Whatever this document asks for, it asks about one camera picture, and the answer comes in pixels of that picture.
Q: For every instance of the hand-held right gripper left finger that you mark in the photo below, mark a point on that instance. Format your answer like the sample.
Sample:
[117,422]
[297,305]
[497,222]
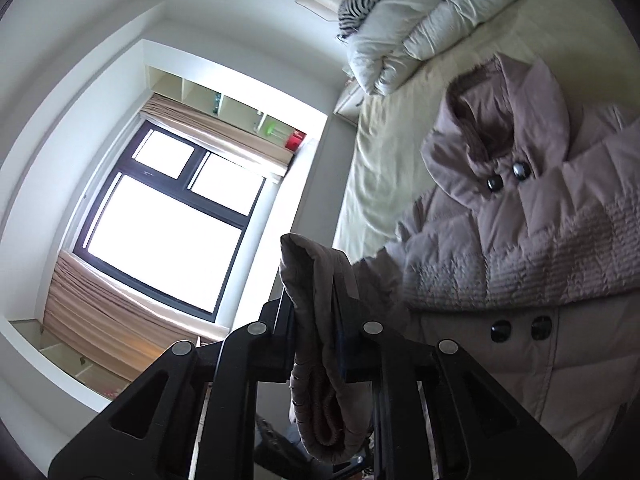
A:
[280,332]

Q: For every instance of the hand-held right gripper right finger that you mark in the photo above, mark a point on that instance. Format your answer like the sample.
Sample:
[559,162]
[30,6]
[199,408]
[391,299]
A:
[350,340]

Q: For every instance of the mauve padded hooded coat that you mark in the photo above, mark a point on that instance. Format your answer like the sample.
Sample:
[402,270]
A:
[525,240]

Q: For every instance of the black framed window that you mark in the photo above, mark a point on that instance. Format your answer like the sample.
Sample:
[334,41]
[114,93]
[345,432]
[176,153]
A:
[165,220]

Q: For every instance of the beige curtain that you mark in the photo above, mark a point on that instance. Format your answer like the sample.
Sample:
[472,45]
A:
[220,132]
[95,320]

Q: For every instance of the cream bed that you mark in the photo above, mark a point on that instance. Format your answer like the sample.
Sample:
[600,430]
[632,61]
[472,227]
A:
[400,160]

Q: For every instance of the red container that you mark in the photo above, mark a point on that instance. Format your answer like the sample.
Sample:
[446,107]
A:
[295,140]

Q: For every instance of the green bottle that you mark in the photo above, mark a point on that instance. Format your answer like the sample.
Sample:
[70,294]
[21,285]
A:
[270,127]

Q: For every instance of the white bedside table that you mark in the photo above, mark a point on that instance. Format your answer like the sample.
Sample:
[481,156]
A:
[347,102]

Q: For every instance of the white pillow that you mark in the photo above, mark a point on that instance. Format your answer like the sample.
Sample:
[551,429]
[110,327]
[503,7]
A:
[395,15]
[450,15]

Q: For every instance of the white wall shelf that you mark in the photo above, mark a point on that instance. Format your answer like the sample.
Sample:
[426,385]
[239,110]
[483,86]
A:
[225,110]

